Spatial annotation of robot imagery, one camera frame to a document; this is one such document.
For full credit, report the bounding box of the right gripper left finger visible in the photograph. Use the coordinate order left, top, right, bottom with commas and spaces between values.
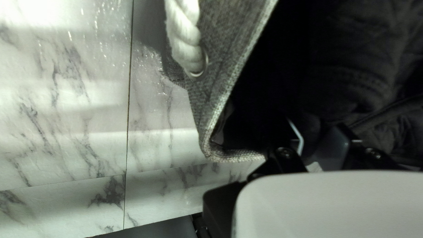
202, 147, 308, 238

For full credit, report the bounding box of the black sweatshirt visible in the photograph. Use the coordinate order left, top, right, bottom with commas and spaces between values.
228, 0, 423, 166

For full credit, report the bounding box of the grey fabric basket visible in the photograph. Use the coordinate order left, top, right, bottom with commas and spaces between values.
161, 0, 298, 163

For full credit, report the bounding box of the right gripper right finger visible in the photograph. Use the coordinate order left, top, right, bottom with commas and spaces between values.
317, 124, 405, 171

